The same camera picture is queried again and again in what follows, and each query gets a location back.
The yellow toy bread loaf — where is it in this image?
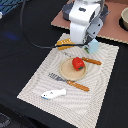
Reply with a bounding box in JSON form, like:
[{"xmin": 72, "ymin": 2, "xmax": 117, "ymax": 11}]
[{"xmin": 56, "ymin": 38, "xmax": 75, "ymax": 50}]

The woven beige placemat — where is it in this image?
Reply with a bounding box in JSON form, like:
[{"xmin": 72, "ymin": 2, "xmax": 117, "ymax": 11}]
[{"xmin": 18, "ymin": 43, "xmax": 119, "ymax": 128}]

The brown wooden board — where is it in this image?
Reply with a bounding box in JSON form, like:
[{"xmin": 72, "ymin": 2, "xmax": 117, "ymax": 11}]
[{"xmin": 51, "ymin": 2, "xmax": 128, "ymax": 42}]

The fork with wooden handle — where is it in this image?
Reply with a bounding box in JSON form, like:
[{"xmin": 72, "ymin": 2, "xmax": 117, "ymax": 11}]
[{"xmin": 48, "ymin": 73, "xmax": 89, "ymax": 92}]

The beige bowl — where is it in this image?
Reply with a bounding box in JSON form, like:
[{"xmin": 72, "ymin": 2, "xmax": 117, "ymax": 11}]
[{"xmin": 121, "ymin": 7, "xmax": 128, "ymax": 30}]

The red toy tomato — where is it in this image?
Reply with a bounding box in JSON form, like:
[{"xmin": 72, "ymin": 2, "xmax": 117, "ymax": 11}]
[{"xmin": 72, "ymin": 57, "xmax": 85, "ymax": 71}]

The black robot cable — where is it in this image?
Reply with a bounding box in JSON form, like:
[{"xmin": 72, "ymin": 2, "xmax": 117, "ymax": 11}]
[{"xmin": 20, "ymin": 0, "xmax": 73, "ymax": 50}]

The white blue toy fish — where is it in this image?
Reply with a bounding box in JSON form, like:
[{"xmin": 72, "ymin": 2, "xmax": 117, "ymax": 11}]
[{"xmin": 41, "ymin": 89, "xmax": 66, "ymax": 100}]

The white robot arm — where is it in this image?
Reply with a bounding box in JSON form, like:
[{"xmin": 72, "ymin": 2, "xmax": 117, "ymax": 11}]
[{"xmin": 69, "ymin": 0, "xmax": 101, "ymax": 44}]

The small grey pot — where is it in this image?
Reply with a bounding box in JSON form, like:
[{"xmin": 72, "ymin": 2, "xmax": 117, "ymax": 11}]
[{"xmin": 62, "ymin": 2, "xmax": 74, "ymax": 20}]

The knife with wooden handle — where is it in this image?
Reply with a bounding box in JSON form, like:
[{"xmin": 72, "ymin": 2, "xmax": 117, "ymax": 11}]
[{"xmin": 62, "ymin": 52, "xmax": 102, "ymax": 65}]

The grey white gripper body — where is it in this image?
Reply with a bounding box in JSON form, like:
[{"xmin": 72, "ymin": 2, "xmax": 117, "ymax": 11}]
[{"xmin": 69, "ymin": 4, "xmax": 103, "ymax": 44}]

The round tan plate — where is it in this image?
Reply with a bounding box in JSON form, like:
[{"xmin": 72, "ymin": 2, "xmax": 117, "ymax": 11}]
[{"xmin": 59, "ymin": 58, "xmax": 87, "ymax": 81}]

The large grey pot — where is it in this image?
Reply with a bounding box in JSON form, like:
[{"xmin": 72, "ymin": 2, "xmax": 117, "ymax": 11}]
[{"xmin": 100, "ymin": 3, "xmax": 110, "ymax": 22}]

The light blue cup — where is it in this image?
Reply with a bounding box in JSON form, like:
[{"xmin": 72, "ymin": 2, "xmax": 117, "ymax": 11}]
[{"xmin": 85, "ymin": 39, "xmax": 99, "ymax": 54}]

